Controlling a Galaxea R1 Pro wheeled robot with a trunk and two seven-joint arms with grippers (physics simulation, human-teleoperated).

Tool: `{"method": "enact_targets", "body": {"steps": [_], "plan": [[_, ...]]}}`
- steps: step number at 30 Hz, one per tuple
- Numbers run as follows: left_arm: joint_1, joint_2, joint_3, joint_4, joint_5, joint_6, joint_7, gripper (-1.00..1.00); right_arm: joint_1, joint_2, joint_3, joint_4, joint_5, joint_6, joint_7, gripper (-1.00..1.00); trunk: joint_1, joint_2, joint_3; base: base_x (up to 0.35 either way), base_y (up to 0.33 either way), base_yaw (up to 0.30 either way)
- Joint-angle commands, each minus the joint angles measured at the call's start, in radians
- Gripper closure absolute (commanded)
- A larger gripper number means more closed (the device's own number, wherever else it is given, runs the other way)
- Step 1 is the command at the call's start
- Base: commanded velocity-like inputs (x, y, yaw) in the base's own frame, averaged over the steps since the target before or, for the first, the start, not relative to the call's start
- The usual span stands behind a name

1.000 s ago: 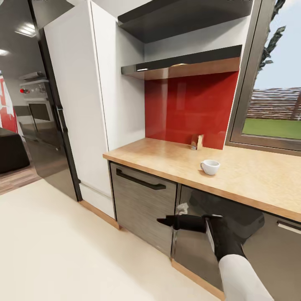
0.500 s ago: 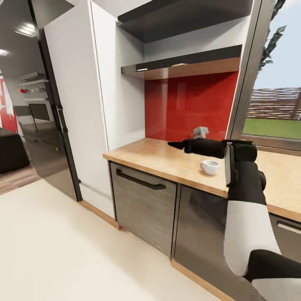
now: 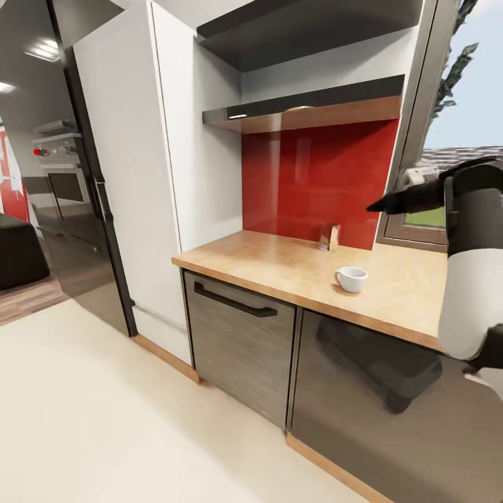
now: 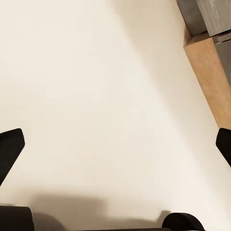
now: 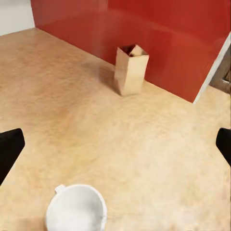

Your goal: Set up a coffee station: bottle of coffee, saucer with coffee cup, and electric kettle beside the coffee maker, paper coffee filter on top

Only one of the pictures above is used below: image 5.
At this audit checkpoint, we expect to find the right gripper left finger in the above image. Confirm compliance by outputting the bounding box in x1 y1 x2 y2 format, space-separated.
0 128 25 186

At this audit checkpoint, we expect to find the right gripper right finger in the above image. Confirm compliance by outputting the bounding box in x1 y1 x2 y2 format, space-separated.
216 128 231 167

